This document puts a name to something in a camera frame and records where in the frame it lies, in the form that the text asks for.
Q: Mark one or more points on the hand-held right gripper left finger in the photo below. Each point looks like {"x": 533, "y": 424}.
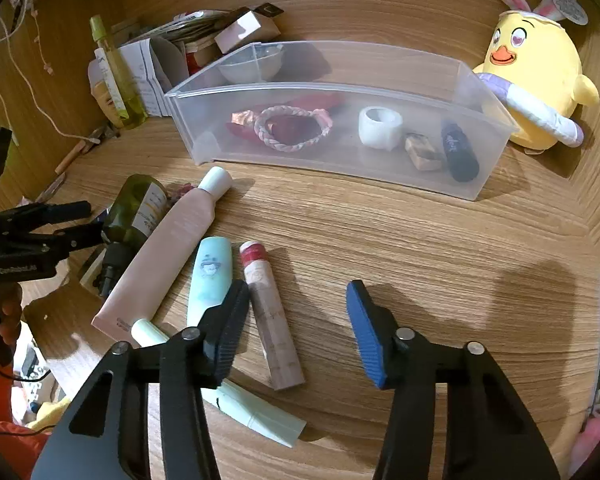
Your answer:
{"x": 227, "y": 330}

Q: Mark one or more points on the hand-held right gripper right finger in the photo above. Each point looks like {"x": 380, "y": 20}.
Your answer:
{"x": 365, "y": 335}

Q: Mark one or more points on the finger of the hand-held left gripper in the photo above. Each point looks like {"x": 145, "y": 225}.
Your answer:
{"x": 80, "y": 237}
{"x": 55, "y": 212}

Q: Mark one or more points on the pink lip tube red cap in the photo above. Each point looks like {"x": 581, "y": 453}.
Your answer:
{"x": 272, "y": 320}

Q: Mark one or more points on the dark green pump bottle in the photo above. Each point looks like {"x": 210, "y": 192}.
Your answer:
{"x": 132, "y": 210}

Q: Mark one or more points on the mint green small tube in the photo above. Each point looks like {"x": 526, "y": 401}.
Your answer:
{"x": 210, "y": 270}

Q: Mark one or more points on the pink tube with white cap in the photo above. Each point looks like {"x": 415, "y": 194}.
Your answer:
{"x": 155, "y": 260}

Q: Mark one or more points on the light green cosmetic pen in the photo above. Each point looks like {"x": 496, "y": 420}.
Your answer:
{"x": 260, "y": 415}

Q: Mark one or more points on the clear plastic bin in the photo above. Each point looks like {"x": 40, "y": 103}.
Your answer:
{"x": 340, "y": 157}

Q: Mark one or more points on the small clear square bottle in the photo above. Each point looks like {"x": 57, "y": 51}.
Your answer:
{"x": 422, "y": 152}

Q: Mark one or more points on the white tape roll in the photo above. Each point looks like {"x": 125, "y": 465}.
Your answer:
{"x": 367, "y": 132}

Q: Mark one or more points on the dark purple spray bottle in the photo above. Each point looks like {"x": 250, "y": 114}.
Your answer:
{"x": 460, "y": 155}

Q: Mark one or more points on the red foil packet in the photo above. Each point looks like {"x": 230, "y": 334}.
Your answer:
{"x": 325, "y": 102}

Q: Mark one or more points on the person's left hand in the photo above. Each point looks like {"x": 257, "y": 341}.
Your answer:
{"x": 10, "y": 320}

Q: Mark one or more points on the yellow cream tube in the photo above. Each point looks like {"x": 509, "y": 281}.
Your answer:
{"x": 105, "y": 102}

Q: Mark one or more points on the yellow-green spray bottle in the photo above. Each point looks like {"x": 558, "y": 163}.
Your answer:
{"x": 122, "y": 90}

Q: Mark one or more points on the yellow cloth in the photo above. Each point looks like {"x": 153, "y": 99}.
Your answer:
{"x": 50, "y": 412}

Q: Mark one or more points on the red box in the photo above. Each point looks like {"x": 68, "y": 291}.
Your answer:
{"x": 197, "y": 60}

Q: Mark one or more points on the clear plastic bowl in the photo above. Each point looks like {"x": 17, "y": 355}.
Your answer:
{"x": 250, "y": 67}

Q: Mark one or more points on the pink plush toy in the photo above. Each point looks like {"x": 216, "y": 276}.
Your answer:
{"x": 592, "y": 435}

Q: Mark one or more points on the small pink white box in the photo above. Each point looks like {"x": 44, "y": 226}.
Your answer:
{"x": 240, "y": 30}

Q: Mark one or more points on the yellow chick plush toy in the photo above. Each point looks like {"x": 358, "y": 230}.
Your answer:
{"x": 530, "y": 55}

